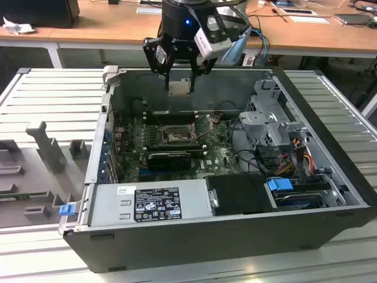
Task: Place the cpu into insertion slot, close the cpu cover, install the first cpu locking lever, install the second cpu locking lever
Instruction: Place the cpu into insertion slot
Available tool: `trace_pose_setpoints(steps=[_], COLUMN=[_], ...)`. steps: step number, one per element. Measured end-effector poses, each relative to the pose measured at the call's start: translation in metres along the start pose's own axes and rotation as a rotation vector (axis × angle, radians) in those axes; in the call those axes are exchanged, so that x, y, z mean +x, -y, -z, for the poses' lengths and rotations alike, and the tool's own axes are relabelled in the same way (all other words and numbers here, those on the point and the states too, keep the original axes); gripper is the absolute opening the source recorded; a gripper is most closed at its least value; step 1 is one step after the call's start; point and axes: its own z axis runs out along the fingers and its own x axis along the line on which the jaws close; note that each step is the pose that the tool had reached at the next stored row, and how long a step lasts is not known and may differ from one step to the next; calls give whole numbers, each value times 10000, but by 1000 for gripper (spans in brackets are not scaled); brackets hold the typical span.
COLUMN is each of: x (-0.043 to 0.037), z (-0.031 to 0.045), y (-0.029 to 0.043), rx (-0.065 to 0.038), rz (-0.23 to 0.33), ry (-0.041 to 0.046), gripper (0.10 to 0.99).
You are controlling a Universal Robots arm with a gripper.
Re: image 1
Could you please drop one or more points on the white power adapter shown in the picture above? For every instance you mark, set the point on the white power adapter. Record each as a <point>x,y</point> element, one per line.
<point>248,59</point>

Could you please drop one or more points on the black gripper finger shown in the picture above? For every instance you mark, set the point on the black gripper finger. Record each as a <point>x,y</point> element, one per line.
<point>203,69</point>
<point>153,56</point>

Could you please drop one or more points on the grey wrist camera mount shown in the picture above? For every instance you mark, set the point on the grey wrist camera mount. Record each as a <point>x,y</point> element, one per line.
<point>218,26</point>

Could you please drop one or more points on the blue plastic case latch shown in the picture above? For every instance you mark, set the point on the blue plastic case latch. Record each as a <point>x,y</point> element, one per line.
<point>66,210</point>

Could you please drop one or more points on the grey flat device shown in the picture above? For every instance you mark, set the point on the grey flat device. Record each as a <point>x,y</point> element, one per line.
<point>352,19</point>

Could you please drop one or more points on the grey power supply unit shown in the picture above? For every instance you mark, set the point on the grey power supply unit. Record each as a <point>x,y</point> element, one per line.
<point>109,203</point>

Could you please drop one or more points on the grey parts rack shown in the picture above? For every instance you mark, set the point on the grey parts rack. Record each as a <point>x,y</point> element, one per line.
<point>70,179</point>

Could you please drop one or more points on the CPU with silver top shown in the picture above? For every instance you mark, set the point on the CPU with silver top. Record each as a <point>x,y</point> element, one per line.
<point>179,88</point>

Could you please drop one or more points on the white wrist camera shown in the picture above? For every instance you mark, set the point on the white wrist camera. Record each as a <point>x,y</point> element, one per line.
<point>206,44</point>

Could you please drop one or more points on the white paper sheet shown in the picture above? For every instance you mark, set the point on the white paper sheet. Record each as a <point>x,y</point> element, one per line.
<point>309,19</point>

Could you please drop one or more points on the wooden desk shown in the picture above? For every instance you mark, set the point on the wooden desk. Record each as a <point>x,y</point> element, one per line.
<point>117,26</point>

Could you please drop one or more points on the black computer box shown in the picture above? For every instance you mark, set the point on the black computer box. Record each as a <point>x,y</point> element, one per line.
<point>50,11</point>

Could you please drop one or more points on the metal CPU socket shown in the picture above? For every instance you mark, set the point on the metal CPU socket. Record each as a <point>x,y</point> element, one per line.
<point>176,138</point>

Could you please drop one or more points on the crumpled white paper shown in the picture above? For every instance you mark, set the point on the crumpled white paper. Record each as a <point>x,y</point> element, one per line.
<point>17,28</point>

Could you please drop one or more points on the blue expansion slot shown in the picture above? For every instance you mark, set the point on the blue expansion slot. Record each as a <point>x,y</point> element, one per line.
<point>143,174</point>

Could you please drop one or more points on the flat dark phone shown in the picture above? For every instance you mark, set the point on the flat dark phone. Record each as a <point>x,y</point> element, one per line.
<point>297,11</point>

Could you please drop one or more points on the grey metal drive cage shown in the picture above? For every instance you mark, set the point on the grey metal drive cage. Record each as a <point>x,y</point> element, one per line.
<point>259,121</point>

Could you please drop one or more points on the green RAM stick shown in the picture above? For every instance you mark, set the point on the green RAM stick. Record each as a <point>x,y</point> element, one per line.
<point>26,194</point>

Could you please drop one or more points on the black graphics card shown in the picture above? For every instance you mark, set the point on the black graphics card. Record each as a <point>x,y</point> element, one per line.
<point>168,160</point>

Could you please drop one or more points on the green motherboard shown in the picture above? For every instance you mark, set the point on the green motherboard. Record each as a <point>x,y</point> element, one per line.
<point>212,159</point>

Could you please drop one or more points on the black plastic shroud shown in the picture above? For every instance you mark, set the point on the black plastic shroud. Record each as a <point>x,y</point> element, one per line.
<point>235,194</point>

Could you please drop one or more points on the grey flat desk plate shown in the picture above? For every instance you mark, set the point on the grey flat desk plate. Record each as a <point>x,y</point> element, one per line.
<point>148,10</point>

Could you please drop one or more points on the hard disk in blue carrier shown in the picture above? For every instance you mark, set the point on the hard disk in blue carrier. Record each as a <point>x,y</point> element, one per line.
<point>279,187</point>

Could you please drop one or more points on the black and grey PC case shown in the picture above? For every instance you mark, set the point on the black and grey PC case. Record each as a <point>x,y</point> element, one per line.
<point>176,244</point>

